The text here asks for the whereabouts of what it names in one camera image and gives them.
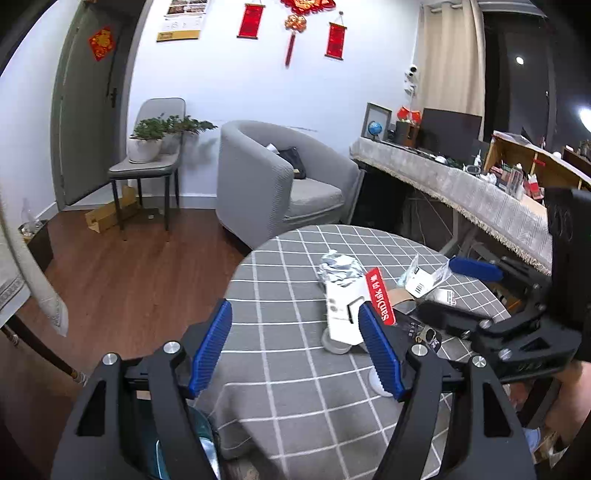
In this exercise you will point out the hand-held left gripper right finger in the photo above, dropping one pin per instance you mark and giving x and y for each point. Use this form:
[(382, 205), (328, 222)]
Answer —
[(381, 355)]

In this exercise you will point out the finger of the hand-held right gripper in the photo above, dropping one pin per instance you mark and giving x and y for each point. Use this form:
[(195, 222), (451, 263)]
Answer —
[(461, 318), (475, 268)]

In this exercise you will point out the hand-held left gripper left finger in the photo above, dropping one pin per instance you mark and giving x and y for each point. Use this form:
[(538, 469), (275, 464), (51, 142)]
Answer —
[(211, 350)]

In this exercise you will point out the clear blister pack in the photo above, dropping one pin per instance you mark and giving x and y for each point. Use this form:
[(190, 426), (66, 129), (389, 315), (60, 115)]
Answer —
[(422, 281)]

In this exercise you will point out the silver foil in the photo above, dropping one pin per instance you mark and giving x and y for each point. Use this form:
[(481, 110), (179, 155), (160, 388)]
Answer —
[(339, 267)]

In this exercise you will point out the person's right hand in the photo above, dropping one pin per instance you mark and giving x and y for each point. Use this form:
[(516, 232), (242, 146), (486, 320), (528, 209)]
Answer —
[(575, 381)]

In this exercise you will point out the white round lid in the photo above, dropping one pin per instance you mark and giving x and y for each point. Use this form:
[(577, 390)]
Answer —
[(378, 385)]

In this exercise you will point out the white desk leg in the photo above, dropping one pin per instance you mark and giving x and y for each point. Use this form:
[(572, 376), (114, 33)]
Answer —
[(466, 235)]

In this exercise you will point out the black card package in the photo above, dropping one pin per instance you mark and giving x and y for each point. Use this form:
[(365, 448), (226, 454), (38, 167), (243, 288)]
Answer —
[(415, 330)]

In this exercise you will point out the grey round lid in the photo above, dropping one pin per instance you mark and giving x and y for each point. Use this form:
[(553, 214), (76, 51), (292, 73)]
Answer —
[(334, 344)]

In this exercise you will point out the brown cardboard piece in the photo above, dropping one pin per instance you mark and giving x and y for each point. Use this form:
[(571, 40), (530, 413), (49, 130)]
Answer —
[(399, 299)]

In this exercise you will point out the red card package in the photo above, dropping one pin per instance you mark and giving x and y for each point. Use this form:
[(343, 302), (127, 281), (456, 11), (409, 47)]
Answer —
[(381, 295)]

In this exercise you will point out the white card package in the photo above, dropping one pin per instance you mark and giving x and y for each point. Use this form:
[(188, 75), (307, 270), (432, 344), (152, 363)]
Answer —
[(339, 309)]

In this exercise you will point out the long desk with lace cloth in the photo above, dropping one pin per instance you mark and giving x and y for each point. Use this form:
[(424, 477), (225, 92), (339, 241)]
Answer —
[(461, 194)]

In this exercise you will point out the round table with checked cloth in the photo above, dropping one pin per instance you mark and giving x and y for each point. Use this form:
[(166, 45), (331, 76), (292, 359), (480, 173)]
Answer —
[(300, 369)]

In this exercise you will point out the wooden desk organiser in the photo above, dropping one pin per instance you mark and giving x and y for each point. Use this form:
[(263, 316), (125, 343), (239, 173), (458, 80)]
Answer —
[(512, 154)]

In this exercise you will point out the black monitor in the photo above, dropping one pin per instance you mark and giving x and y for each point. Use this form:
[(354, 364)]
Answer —
[(450, 131)]

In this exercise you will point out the bright lamp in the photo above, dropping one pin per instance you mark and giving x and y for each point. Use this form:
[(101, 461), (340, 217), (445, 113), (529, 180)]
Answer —
[(585, 119)]

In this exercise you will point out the dark wooden box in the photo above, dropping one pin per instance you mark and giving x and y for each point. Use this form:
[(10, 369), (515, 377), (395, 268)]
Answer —
[(407, 134)]

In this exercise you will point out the small red flags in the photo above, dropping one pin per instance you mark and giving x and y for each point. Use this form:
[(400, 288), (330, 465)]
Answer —
[(410, 114)]

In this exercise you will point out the dark wooden leg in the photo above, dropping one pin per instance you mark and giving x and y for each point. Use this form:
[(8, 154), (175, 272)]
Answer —
[(41, 353)]

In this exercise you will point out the long cardboard box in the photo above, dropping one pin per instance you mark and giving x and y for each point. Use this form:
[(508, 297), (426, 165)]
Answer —
[(108, 214)]

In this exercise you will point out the small blue globe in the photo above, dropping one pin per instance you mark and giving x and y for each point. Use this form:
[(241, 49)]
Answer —
[(375, 129)]

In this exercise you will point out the grey armchair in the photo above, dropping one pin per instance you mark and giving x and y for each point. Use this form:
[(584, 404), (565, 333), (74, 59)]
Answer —
[(258, 184)]

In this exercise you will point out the beige patterned cloth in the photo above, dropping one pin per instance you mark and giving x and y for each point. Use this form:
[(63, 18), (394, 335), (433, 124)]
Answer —
[(44, 295)]

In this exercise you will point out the grey dining chair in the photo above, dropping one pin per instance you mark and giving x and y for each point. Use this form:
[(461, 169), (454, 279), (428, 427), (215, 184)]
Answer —
[(143, 168)]

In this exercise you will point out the beige curtain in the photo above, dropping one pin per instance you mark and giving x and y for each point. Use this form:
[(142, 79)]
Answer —
[(452, 69)]

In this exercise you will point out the black floor bin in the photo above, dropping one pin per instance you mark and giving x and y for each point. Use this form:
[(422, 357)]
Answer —
[(39, 247)]

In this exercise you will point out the black bag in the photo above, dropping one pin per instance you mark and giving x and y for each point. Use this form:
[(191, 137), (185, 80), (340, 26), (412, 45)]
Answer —
[(293, 161)]

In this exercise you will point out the white paper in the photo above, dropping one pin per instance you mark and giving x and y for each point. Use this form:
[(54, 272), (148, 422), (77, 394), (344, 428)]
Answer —
[(271, 147)]

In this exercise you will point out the potted plant in white pot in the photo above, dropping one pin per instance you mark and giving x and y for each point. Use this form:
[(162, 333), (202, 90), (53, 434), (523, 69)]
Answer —
[(189, 124), (145, 147)]

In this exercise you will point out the clear plastic bottle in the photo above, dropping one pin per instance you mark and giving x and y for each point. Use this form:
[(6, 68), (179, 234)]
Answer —
[(27, 214)]

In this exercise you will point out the grey door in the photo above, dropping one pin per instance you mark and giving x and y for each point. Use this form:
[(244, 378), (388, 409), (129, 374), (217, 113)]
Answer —
[(83, 120)]

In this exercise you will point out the red knot ornament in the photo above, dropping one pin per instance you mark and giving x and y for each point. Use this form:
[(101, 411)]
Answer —
[(295, 22)]

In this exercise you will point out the red door decoration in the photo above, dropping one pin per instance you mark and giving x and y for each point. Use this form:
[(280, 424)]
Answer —
[(101, 44)]

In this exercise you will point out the picture frame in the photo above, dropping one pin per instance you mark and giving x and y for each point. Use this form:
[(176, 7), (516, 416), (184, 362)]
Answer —
[(375, 113)]

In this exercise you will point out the white security camera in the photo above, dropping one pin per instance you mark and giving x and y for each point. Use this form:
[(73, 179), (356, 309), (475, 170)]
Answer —
[(411, 76)]

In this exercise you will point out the red wall scroll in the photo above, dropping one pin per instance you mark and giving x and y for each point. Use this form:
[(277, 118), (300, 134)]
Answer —
[(250, 21), (335, 39)]

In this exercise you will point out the wall calendar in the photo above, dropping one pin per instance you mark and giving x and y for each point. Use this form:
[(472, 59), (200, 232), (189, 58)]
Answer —
[(182, 21)]

